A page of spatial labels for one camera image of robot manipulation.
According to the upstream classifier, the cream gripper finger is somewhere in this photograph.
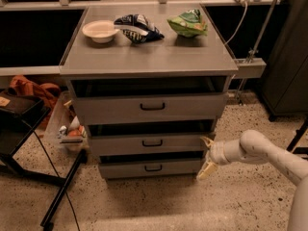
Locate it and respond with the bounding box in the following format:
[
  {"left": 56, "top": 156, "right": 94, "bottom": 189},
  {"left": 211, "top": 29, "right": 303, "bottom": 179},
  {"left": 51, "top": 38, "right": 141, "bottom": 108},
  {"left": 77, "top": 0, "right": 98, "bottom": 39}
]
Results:
[
  {"left": 196, "top": 161, "right": 218, "bottom": 180},
  {"left": 200, "top": 136, "right": 215, "bottom": 148}
]

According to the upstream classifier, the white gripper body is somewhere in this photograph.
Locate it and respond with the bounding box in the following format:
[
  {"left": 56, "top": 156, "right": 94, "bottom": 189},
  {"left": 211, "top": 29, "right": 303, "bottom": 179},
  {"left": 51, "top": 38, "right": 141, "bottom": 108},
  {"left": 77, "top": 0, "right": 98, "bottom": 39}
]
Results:
[{"left": 210, "top": 141, "right": 230, "bottom": 166}]

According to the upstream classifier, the grey drawer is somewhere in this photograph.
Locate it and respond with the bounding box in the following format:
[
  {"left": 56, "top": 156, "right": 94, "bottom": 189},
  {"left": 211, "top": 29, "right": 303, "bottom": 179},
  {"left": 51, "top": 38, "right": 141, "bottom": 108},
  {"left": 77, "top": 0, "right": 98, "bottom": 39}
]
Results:
[
  {"left": 89, "top": 135, "right": 207, "bottom": 156},
  {"left": 98, "top": 159, "right": 202, "bottom": 179},
  {"left": 73, "top": 94, "right": 227, "bottom": 125}
]

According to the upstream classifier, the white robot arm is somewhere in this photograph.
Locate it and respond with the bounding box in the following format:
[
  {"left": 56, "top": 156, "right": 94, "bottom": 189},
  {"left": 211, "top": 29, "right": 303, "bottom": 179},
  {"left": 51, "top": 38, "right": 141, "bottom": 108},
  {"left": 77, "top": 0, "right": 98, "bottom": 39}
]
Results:
[{"left": 196, "top": 130, "right": 308, "bottom": 231}]

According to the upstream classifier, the grey bottom drawer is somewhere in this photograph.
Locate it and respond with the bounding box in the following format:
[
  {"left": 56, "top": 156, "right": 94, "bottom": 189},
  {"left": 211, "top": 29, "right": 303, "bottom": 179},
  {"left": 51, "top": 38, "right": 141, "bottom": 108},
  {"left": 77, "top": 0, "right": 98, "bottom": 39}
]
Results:
[{"left": 98, "top": 159, "right": 202, "bottom": 179}]

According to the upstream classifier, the grey drawer cabinet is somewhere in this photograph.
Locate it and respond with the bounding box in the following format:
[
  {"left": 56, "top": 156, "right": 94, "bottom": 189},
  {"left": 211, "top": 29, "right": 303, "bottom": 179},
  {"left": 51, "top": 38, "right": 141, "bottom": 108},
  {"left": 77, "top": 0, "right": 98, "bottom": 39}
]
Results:
[{"left": 61, "top": 4, "right": 238, "bottom": 166}]

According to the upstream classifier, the grey top drawer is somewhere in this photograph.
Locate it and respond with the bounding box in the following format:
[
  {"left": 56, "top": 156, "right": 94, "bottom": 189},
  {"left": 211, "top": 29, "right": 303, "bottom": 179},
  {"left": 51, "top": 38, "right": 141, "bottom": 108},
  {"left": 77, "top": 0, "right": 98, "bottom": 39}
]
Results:
[{"left": 73, "top": 94, "right": 227, "bottom": 125}]

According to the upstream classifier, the black wheeled tripod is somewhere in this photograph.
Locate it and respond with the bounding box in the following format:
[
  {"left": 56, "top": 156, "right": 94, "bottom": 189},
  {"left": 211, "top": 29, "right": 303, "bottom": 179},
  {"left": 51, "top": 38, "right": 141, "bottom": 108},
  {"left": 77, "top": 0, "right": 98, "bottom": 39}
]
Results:
[{"left": 287, "top": 117, "right": 308, "bottom": 160}]

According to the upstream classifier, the dark grey cabinet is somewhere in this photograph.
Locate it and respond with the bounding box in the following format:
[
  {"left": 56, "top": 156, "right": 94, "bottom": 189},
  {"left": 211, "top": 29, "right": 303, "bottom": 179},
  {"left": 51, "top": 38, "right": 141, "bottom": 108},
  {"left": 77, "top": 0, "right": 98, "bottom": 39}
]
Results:
[{"left": 259, "top": 0, "right": 308, "bottom": 121}]

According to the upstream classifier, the metal pole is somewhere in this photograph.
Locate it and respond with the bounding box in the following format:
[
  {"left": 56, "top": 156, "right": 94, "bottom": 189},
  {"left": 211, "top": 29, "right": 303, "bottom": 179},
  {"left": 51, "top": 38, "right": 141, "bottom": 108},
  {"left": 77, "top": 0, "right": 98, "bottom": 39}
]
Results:
[{"left": 235, "top": 0, "right": 278, "bottom": 105}]

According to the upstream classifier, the green chip bag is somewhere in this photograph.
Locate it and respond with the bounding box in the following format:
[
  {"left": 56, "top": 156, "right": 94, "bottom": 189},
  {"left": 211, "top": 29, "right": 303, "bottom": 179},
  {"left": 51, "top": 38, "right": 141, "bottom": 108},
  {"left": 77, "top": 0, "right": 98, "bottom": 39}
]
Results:
[{"left": 167, "top": 9, "right": 207, "bottom": 39}]

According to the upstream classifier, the blue chip bag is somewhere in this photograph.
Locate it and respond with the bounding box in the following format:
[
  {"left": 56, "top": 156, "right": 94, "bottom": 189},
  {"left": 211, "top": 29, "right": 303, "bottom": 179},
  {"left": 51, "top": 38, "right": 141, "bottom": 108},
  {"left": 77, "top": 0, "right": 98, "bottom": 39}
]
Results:
[{"left": 114, "top": 14, "right": 165, "bottom": 43}]

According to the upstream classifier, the clear plastic bin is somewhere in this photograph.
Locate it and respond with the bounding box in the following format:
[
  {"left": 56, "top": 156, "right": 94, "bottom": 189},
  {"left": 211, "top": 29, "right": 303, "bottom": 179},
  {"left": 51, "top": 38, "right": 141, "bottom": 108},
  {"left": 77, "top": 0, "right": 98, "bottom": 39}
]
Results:
[{"left": 44, "top": 90, "right": 89, "bottom": 152}]

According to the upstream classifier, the white paper bowl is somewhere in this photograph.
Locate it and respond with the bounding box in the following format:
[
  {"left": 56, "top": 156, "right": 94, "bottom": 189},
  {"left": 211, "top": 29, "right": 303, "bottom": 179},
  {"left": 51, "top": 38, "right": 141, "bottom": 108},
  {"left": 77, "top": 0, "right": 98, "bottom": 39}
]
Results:
[{"left": 82, "top": 20, "right": 118, "bottom": 43}]

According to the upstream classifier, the black stand with bag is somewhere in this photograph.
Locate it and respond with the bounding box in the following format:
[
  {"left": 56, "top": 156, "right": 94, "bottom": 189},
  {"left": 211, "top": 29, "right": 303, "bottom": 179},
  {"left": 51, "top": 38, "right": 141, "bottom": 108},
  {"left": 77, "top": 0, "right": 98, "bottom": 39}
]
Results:
[{"left": 0, "top": 90, "right": 88, "bottom": 231}]

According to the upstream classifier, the orange jacket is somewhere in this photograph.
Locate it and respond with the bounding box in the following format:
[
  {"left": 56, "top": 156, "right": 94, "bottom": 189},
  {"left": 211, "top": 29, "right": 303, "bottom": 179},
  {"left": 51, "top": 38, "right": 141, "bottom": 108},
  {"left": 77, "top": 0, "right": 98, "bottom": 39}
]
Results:
[{"left": 10, "top": 75, "right": 62, "bottom": 128}]

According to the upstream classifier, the white power cable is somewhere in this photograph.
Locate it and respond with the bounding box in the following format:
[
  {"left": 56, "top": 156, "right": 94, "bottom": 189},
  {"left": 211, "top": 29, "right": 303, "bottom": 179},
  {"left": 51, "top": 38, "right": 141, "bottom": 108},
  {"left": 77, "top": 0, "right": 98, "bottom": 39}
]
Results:
[{"left": 224, "top": 2, "right": 250, "bottom": 46}]

